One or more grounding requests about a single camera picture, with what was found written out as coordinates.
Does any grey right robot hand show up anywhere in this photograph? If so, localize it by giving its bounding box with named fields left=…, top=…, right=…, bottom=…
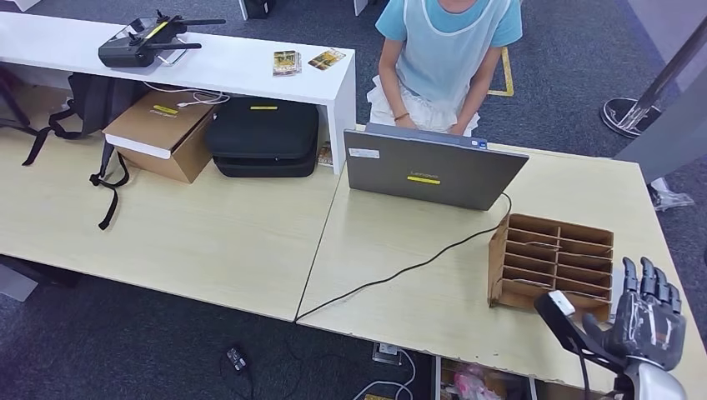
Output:
left=582, top=256, right=688, bottom=372

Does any yellow patterned ID card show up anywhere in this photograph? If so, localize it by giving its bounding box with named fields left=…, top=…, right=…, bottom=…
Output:
left=307, top=48, right=348, bottom=71

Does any person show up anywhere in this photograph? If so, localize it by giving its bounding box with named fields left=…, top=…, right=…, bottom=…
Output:
left=366, top=0, right=523, bottom=138

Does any wooden card slot organizer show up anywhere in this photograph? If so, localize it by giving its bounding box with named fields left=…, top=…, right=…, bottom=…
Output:
left=487, top=213, right=615, bottom=323

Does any grey laptop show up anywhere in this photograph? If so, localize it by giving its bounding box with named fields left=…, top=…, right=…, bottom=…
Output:
left=343, top=122, right=530, bottom=212

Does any clear plastic bag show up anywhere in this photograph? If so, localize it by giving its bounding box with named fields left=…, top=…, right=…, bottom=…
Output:
left=650, top=176, right=697, bottom=212

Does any stack of patterned cards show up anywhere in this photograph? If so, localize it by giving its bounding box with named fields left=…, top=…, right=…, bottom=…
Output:
left=271, top=49, right=303, bottom=77

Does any black zip case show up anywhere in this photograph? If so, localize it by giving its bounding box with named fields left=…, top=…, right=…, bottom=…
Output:
left=205, top=97, right=320, bottom=179

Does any silver stanchion with round base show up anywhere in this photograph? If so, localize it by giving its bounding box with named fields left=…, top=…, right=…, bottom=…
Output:
left=600, top=16, right=707, bottom=139

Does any pink plastic bag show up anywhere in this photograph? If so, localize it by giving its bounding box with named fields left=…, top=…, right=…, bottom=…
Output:
left=449, top=362, right=506, bottom=400

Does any white desk shelf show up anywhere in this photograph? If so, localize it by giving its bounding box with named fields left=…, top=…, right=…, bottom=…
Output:
left=0, top=11, right=358, bottom=176

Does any grey partition panel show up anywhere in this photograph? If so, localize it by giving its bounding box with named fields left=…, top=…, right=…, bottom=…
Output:
left=614, top=66, right=707, bottom=185

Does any floor power strip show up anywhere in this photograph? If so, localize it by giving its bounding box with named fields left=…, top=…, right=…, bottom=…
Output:
left=373, top=342, right=404, bottom=366

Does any brown cardboard box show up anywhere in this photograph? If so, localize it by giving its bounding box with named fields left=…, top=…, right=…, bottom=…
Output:
left=102, top=89, right=218, bottom=184

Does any small black adapter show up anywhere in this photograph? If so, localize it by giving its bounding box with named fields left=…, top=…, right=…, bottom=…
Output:
left=225, top=346, right=248, bottom=372

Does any black remote controller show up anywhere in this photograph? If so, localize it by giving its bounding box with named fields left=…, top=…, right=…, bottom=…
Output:
left=97, top=9, right=227, bottom=69

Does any black backpack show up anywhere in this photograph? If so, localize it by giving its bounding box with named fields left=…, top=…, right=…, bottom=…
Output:
left=21, top=72, right=148, bottom=232

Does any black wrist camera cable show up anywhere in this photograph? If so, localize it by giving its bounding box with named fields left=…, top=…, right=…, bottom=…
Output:
left=574, top=344, right=593, bottom=400

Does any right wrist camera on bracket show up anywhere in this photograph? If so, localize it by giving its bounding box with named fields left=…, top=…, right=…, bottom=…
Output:
left=534, top=291, right=628, bottom=373

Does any black laptop power cable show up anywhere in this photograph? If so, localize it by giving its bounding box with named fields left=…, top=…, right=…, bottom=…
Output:
left=293, top=192, right=513, bottom=323

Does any white cable under shelf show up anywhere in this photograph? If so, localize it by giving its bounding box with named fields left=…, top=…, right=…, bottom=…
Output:
left=142, top=81, right=231, bottom=108

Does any white floor cable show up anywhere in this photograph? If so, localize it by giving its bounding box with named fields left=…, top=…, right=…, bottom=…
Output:
left=350, top=349, right=416, bottom=400

